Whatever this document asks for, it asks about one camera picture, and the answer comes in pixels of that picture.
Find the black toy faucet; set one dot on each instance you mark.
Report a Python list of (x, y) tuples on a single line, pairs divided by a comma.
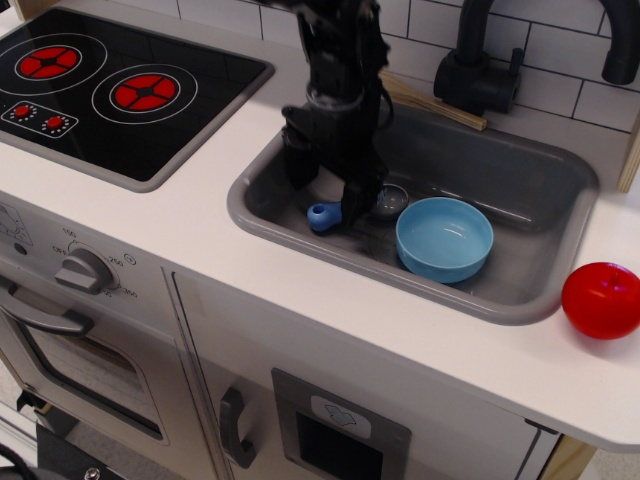
[(467, 80)]

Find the blue handled grey toy spoon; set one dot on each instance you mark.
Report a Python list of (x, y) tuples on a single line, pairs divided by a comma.
[(391, 201)]

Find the toy oven door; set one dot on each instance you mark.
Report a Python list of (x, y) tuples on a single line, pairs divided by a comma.
[(124, 379)]

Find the grey oven knob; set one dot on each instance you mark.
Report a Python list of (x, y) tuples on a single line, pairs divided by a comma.
[(84, 271)]

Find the light blue plastic bowl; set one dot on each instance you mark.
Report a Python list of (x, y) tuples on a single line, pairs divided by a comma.
[(442, 239)]

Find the wooden spatula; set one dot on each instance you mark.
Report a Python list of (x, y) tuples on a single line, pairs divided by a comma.
[(403, 94)]

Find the grey toy sink basin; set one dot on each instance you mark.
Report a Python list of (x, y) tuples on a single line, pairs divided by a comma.
[(537, 197)]

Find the grey oven door handle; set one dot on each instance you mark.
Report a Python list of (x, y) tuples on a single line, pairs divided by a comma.
[(70, 323)]

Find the grey dispenser panel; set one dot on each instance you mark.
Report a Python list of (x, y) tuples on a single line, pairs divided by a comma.
[(335, 438)]

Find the grey cabinet door handle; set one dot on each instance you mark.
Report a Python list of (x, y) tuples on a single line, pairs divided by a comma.
[(240, 451)]

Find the red toy apple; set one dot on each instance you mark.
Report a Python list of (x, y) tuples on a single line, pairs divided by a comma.
[(601, 300)]

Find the black toy stove top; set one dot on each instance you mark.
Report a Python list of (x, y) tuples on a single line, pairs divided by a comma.
[(121, 104)]

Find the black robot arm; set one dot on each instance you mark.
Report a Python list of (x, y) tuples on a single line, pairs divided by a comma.
[(345, 51)]

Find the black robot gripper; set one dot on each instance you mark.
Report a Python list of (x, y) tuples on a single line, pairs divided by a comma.
[(340, 141)]

